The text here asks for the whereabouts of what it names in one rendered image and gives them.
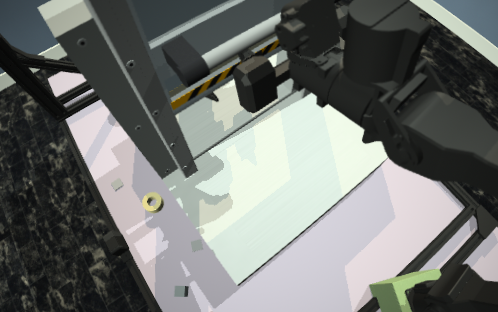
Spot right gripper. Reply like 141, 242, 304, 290
233, 5, 348, 113

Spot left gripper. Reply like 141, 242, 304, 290
206, 92, 219, 102

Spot pale yellow tape roll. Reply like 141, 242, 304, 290
142, 192, 164, 213

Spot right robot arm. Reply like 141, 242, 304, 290
275, 0, 498, 312

